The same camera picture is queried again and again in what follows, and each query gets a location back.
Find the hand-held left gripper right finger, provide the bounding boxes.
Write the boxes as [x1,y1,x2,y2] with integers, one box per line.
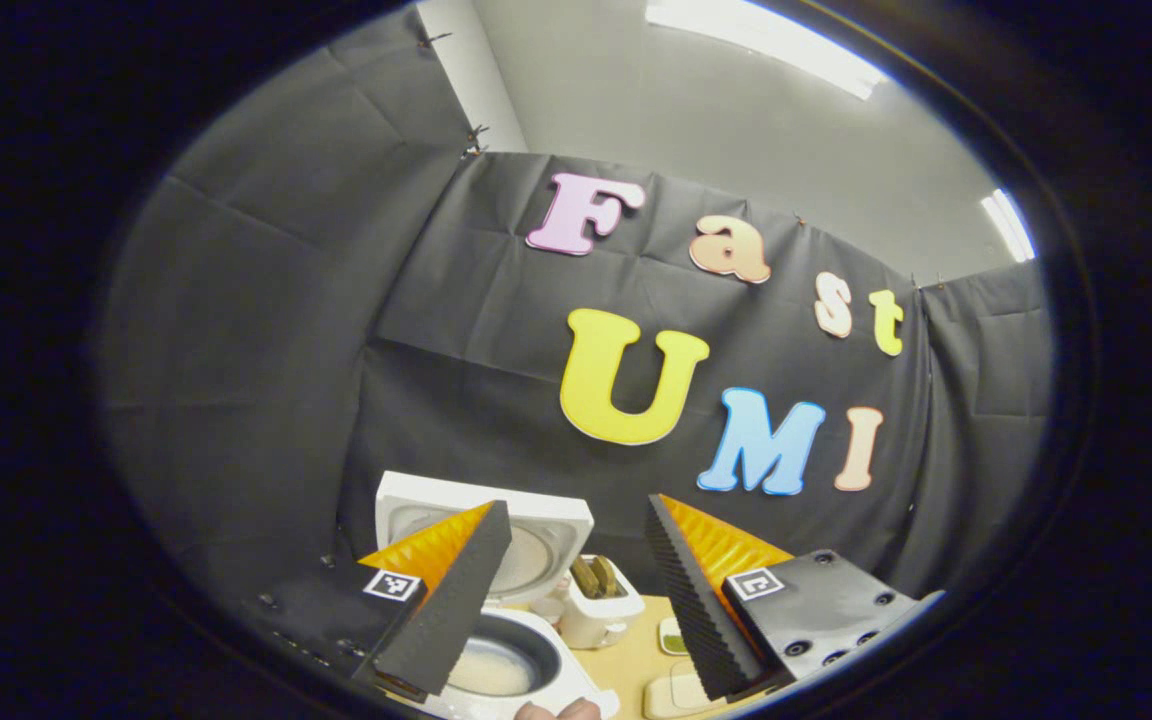
[644,493,922,701]

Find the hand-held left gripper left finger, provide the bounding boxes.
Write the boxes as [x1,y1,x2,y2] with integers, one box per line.
[256,500,514,698]

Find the small white rice portion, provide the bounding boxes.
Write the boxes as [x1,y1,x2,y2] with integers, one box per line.
[449,648,534,697]

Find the white rice cooker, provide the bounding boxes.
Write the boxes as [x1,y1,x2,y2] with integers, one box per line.
[376,470,622,720]

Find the clear glass dish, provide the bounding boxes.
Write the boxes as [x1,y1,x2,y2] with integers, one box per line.
[643,660,729,720]

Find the white toaster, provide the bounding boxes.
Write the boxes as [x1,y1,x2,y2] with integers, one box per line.
[558,555,647,649]

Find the black backdrop cloth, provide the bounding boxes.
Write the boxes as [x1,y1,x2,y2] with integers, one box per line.
[101,10,1054,611]

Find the ceiling tube light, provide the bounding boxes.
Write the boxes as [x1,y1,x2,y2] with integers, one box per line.
[981,188,1037,263]

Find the large ceiling light panel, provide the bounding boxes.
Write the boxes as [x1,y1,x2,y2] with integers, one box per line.
[646,0,887,101]

